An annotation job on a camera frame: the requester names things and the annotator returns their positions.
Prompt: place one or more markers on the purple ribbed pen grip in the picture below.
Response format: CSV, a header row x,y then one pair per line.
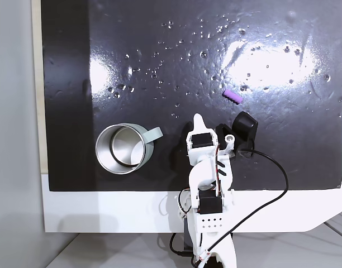
x,y
232,96

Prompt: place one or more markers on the black camera box with mount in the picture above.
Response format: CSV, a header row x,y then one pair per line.
x,y
245,125

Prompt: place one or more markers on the glossy black mat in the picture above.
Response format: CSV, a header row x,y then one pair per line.
x,y
159,42

